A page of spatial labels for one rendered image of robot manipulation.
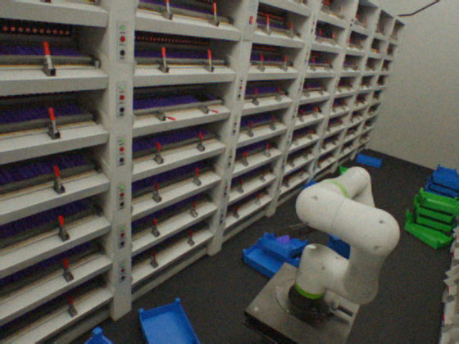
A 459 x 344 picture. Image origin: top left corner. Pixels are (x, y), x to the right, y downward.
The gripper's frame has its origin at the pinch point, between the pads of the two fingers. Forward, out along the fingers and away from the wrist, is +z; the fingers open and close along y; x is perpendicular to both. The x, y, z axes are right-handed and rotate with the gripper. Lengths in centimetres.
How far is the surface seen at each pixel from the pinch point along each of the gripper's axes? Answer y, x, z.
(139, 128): 11, 51, 42
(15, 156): -11, 42, 79
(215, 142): 51, 49, 5
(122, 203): 23, 25, 54
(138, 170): 22, 37, 46
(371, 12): 114, 162, -190
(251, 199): 112, 16, -28
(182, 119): 22, 55, 24
